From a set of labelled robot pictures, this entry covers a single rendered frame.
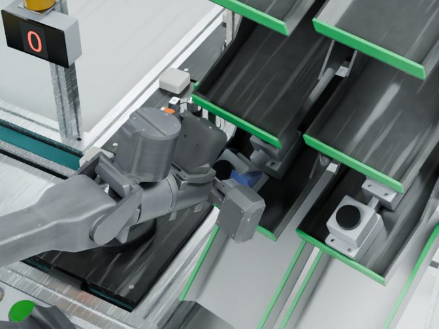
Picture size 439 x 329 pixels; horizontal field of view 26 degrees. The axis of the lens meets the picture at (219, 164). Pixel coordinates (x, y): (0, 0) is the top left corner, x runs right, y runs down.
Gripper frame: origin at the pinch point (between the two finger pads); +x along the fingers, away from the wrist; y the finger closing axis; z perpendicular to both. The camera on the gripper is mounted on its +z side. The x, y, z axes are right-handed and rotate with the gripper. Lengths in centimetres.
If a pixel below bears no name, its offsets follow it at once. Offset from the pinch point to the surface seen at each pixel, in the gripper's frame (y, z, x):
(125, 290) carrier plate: 12.3, -33.1, 3.0
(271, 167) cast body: -1.0, -1.0, 7.3
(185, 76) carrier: 45, -21, 39
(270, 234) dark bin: -7.0, -6.1, 3.4
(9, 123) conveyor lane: 58, -35, 12
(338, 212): -13.1, 1.4, 5.8
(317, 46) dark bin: 0.4, 16.1, 8.9
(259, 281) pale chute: -3.2, -21.0, 11.9
